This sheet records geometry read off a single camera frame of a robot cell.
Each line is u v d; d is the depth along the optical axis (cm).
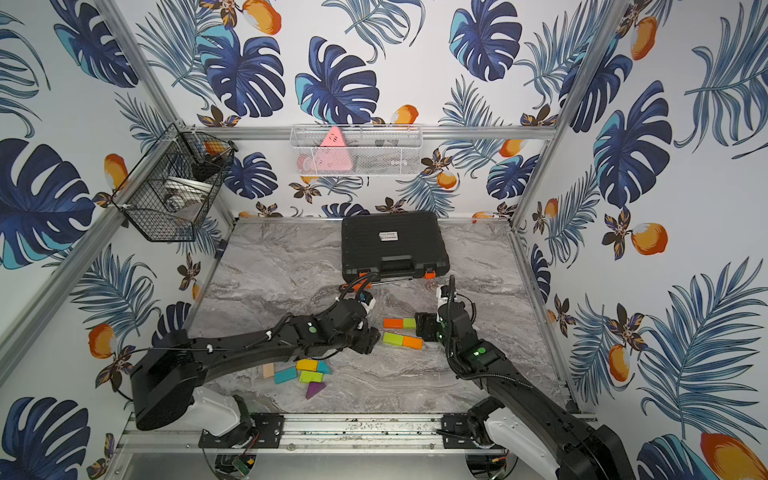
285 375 83
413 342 88
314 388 81
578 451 41
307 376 82
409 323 94
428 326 73
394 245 107
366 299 75
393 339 90
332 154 90
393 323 94
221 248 113
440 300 75
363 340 72
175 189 80
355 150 93
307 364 83
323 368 84
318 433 76
